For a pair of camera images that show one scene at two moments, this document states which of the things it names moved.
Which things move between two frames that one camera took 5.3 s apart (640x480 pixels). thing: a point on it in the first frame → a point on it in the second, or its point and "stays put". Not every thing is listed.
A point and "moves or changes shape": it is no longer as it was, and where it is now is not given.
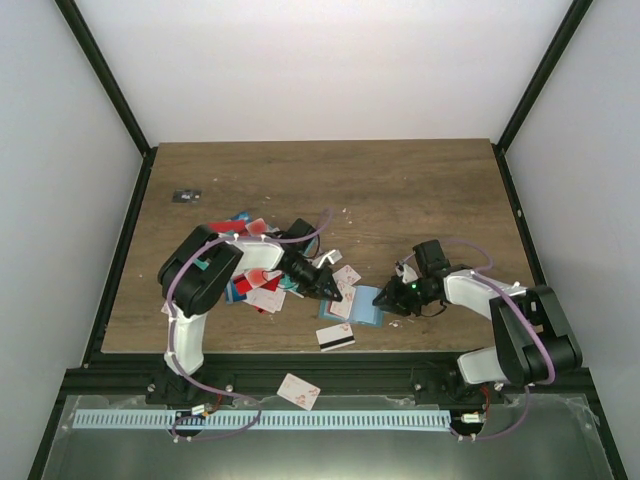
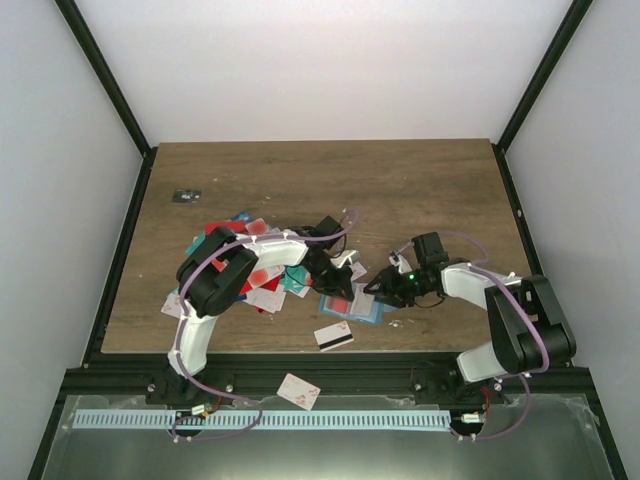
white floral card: [345, 279] moves or changes shape
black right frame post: [558, 46] stays put
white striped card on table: [335, 337] stays put
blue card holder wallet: [361, 312] stays put
